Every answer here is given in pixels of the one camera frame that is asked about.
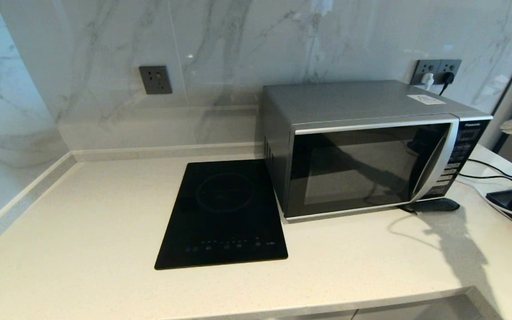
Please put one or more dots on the black flat appliance base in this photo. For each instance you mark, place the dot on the black flat appliance base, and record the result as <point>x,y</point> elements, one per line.
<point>501,198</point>

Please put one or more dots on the black power plug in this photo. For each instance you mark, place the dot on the black power plug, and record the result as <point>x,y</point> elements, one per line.
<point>447,78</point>

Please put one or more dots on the black induction cooktop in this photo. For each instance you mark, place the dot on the black induction cooktop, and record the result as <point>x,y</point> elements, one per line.
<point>220,213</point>

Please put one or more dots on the grey double wall socket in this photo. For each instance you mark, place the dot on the grey double wall socket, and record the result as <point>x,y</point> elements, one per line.
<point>434,66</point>

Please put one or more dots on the black pad under microwave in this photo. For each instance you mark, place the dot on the black pad under microwave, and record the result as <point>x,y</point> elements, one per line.
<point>434,205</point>

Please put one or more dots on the white power plug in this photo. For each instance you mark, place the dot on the white power plug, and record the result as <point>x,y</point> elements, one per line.
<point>427,80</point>

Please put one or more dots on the grey single wall socket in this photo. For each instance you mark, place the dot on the grey single wall socket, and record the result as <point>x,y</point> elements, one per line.
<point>155,80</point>

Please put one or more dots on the silver microwave oven body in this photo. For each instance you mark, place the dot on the silver microwave oven body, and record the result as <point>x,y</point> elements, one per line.
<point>349,100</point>

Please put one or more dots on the grey cabinet front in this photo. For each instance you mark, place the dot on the grey cabinet front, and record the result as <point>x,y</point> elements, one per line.
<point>327,316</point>
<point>416,311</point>

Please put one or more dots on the white paper sheet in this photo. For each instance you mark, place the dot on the white paper sheet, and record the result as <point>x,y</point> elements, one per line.
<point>426,99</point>

